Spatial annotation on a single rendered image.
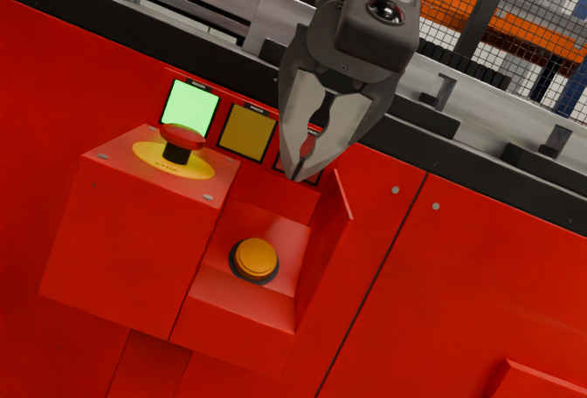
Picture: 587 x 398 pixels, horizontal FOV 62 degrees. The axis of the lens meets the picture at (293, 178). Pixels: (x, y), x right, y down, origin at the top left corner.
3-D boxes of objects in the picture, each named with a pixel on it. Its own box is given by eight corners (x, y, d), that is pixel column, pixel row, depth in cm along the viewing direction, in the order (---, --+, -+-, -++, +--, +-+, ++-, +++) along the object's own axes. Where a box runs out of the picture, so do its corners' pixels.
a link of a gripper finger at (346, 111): (324, 174, 46) (366, 84, 43) (326, 198, 40) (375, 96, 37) (293, 162, 46) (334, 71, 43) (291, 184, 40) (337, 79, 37)
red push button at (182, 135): (142, 163, 40) (156, 122, 39) (156, 153, 44) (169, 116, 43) (189, 181, 40) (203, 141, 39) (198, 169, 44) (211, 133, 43)
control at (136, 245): (36, 295, 37) (104, 74, 33) (112, 223, 53) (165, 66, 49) (277, 381, 39) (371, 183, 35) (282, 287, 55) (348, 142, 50)
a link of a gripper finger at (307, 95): (293, 162, 46) (334, 71, 43) (291, 184, 40) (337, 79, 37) (263, 150, 45) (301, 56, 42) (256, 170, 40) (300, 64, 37)
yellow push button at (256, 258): (225, 276, 44) (231, 265, 42) (238, 243, 46) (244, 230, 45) (265, 291, 44) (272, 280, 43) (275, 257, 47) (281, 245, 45)
